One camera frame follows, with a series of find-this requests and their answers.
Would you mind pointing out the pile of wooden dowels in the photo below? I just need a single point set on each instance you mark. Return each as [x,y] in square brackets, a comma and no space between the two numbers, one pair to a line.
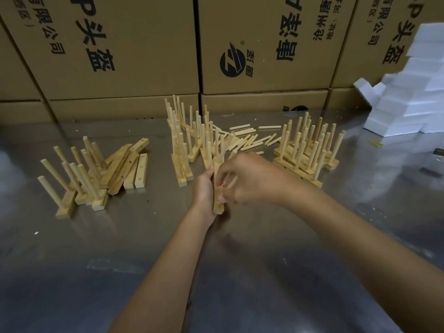
[242,140]

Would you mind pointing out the shiny metal table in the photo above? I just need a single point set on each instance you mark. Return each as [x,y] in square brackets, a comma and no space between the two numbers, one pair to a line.
[52,260]

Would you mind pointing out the stack of white foam blocks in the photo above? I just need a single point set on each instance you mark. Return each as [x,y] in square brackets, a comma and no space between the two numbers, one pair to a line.
[409,107]

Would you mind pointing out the pile of drilled wooden bars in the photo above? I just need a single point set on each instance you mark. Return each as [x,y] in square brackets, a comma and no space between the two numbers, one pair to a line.
[140,169]

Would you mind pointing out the person's left forearm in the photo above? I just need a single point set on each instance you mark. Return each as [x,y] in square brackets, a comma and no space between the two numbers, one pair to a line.
[163,284]

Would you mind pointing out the person's right forearm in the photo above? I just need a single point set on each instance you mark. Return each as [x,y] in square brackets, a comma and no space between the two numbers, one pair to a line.
[374,249]

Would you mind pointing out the clear tape patch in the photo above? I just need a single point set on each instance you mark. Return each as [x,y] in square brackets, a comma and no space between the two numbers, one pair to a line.
[111,266]

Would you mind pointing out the person's left hand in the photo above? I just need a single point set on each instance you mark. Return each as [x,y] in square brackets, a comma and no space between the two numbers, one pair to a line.
[203,201]

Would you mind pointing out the stack of brown cardboard boxes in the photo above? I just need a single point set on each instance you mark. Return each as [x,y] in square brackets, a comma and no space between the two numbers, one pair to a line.
[138,41]

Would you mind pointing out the person's right hand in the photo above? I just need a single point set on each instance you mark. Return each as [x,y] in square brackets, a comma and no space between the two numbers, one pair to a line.
[260,180]

